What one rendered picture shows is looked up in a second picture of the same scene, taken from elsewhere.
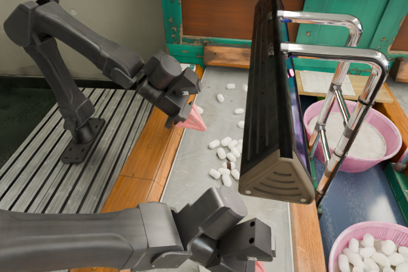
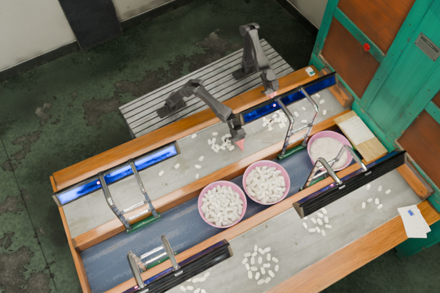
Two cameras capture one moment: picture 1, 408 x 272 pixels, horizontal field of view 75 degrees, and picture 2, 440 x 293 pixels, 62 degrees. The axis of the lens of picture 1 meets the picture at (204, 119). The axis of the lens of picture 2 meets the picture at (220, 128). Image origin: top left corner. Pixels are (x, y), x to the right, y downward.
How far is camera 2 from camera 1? 171 cm
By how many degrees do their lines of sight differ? 38
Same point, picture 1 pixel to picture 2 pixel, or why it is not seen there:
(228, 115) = (298, 106)
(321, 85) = (350, 129)
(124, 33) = not seen: hidden behind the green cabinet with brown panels
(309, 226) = (266, 152)
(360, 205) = (298, 172)
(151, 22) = not seen: hidden behind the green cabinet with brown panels
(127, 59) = (262, 63)
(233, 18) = (341, 66)
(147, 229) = (222, 110)
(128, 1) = not seen: outside the picture
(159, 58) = (268, 71)
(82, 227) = (212, 99)
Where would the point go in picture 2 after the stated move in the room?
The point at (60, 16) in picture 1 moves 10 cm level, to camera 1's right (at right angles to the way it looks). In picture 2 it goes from (253, 36) to (264, 46)
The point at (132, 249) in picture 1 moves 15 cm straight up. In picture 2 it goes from (217, 110) to (216, 94)
